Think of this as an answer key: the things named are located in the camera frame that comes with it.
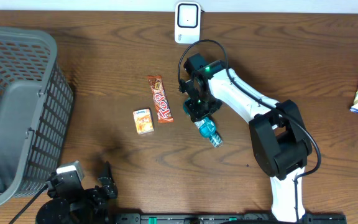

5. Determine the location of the white barcode scanner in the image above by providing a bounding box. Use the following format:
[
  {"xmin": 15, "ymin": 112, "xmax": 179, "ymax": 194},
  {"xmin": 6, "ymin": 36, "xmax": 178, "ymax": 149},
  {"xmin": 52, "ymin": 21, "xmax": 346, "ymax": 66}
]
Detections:
[{"xmin": 174, "ymin": 2, "xmax": 201, "ymax": 44}]

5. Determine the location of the teal mouthwash bottle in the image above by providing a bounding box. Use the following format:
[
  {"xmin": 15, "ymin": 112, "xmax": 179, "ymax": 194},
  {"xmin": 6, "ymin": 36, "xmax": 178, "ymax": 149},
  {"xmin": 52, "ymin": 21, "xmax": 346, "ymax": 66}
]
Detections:
[{"xmin": 183, "ymin": 101, "xmax": 223, "ymax": 147}]

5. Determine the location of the small orange box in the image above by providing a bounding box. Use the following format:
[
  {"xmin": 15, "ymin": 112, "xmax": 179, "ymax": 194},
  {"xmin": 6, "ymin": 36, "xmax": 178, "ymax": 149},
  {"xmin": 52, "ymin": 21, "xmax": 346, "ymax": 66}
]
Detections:
[{"xmin": 133, "ymin": 108, "xmax": 154, "ymax": 134}]

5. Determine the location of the red chocolate bar wrapper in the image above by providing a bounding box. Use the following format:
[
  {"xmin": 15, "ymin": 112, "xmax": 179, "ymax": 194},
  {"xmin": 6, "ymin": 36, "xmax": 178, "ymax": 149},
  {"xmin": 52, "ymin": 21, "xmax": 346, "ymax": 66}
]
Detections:
[{"xmin": 147, "ymin": 75, "xmax": 174, "ymax": 123}]

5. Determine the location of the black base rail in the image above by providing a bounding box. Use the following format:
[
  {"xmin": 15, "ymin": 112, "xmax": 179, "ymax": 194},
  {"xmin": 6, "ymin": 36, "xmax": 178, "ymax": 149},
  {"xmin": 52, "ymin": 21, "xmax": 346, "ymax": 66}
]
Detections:
[{"xmin": 112, "ymin": 213, "xmax": 347, "ymax": 224}]

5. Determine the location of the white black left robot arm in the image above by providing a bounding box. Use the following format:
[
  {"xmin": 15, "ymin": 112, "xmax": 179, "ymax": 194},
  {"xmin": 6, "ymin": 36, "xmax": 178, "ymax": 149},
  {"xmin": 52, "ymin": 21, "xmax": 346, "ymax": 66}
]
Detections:
[{"xmin": 35, "ymin": 161, "xmax": 118, "ymax": 224}]

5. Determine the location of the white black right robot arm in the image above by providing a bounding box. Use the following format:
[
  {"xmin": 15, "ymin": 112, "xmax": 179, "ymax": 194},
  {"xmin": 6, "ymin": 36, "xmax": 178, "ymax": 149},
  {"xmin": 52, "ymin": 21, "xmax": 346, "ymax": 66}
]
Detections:
[{"xmin": 180, "ymin": 54, "xmax": 312, "ymax": 222}]

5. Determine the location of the grey plastic mesh basket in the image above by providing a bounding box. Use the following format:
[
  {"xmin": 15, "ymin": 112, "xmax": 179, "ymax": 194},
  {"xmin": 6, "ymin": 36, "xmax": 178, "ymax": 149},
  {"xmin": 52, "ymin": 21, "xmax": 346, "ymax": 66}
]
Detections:
[{"xmin": 0, "ymin": 27, "xmax": 74, "ymax": 205}]

